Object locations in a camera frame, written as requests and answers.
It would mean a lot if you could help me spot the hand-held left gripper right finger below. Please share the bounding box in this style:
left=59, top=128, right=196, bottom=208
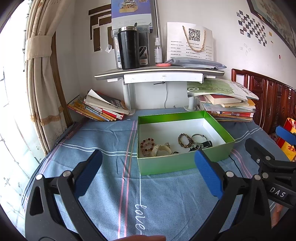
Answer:
left=192, top=149, right=271, bottom=241

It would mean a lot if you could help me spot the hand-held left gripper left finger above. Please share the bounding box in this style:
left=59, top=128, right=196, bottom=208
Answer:
left=24, top=149, right=109, bottom=241

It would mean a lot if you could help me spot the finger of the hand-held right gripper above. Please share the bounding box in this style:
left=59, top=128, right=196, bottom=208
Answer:
left=275, top=125, right=296, bottom=146
left=245, top=138, right=296, bottom=173

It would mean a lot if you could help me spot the black shiny accessory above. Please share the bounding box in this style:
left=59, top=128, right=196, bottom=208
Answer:
left=188, top=140, right=213, bottom=151

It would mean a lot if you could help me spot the silver metal bangle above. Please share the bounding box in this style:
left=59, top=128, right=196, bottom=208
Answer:
left=191, top=134, right=207, bottom=143

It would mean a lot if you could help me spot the green cardboard box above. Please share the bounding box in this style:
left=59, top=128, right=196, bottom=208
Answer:
left=137, top=110, right=236, bottom=176

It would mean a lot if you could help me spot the brown wooden bead bracelet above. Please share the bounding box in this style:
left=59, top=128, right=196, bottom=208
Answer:
left=178, top=133, right=193, bottom=148

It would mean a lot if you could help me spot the pale jade bracelet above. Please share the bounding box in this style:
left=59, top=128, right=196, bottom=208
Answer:
left=154, top=145, right=173, bottom=156

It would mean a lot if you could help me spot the pink bead bracelet gold charm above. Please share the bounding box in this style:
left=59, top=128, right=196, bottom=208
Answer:
left=142, top=146, right=156, bottom=158

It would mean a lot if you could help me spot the red and pink bead bracelet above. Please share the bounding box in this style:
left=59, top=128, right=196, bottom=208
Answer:
left=140, top=138, right=156, bottom=149

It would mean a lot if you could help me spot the person's right hand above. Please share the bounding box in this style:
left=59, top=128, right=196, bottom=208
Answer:
left=270, top=204, right=284, bottom=229

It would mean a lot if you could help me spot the person's left hand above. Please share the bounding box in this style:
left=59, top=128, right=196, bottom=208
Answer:
left=117, top=235, right=166, bottom=241

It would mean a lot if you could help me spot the red and yellow bag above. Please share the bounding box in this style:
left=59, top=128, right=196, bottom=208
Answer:
left=276, top=118, right=296, bottom=162

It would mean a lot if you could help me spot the blue striped blanket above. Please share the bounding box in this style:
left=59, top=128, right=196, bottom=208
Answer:
left=21, top=108, right=292, bottom=241

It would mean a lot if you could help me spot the carved wooden headboard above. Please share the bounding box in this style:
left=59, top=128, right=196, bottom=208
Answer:
left=231, top=68, right=296, bottom=135

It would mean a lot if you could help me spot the tall stack of books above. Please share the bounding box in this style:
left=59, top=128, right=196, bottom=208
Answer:
left=187, top=79, right=259, bottom=122

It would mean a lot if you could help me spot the leaning stack of books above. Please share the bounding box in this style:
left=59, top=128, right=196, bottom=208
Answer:
left=68, top=89, right=130, bottom=122

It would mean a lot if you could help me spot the beige curtain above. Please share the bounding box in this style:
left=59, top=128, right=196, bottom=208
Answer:
left=23, top=0, right=77, bottom=156

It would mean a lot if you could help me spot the grey flat pouch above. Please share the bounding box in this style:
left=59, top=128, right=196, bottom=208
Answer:
left=164, top=57, right=227, bottom=70

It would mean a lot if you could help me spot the white desk shelf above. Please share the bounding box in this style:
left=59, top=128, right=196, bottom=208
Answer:
left=94, top=62, right=226, bottom=116

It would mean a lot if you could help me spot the dark framed picture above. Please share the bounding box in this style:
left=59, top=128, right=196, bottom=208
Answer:
left=246, top=0, right=296, bottom=52

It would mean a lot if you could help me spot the black tumbler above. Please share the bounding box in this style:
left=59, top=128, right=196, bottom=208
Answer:
left=117, top=26, right=140, bottom=70

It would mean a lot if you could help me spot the white paper bag QR code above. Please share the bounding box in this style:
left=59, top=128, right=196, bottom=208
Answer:
left=163, top=22, right=214, bottom=63

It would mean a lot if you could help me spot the small spray bottle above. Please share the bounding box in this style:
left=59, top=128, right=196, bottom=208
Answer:
left=154, top=37, right=163, bottom=65

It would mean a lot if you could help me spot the beige curtain tieback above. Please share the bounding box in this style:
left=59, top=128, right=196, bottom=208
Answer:
left=25, top=35, right=54, bottom=61

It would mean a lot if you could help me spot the clear plastic container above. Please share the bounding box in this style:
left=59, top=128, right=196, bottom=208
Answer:
left=111, top=25, right=150, bottom=69

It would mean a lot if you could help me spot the blue printed box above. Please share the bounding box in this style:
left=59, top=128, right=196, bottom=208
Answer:
left=111, top=0, right=154, bottom=32

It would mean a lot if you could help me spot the grey metal pole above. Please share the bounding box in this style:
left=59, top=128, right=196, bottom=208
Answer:
left=154, top=0, right=161, bottom=39

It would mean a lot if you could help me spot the white cable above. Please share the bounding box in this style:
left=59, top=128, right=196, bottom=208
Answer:
left=164, top=82, right=170, bottom=109

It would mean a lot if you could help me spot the checkered wall photo grid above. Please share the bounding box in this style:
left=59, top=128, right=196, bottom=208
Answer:
left=236, top=10, right=273, bottom=47

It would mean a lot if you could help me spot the brown wall sticker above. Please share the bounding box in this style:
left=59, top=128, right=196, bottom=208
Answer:
left=88, top=3, right=116, bottom=52

